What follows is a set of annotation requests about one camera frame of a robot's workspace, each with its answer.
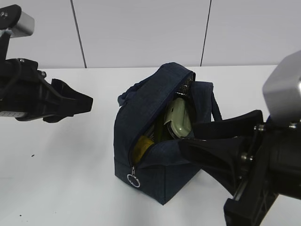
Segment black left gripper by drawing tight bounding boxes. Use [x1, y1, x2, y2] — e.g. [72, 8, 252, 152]
[0, 58, 93, 123]

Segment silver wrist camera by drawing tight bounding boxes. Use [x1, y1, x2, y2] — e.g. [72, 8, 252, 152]
[262, 51, 301, 127]
[0, 4, 35, 38]

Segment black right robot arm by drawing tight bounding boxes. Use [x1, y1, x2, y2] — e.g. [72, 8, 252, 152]
[179, 110, 301, 226]

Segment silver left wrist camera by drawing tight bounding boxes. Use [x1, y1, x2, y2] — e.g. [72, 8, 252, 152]
[0, 4, 35, 38]

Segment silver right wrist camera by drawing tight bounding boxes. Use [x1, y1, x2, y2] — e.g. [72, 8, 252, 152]
[262, 51, 301, 127]

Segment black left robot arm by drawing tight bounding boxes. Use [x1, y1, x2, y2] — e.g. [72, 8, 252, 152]
[0, 58, 93, 123]

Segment green cucumber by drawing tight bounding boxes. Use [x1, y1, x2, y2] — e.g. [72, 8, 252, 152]
[154, 117, 164, 143]

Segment green lidded glass container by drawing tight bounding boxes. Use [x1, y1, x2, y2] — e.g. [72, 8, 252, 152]
[164, 97, 192, 139]

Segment yellow pear-shaped gourd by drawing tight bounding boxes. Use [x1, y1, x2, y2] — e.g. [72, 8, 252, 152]
[132, 136, 154, 164]

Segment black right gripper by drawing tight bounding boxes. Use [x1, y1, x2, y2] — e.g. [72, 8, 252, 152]
[179, 110, 301, 226]

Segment navy blue lunch bag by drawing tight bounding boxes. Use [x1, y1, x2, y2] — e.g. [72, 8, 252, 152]
[113, 62, 223, 204]

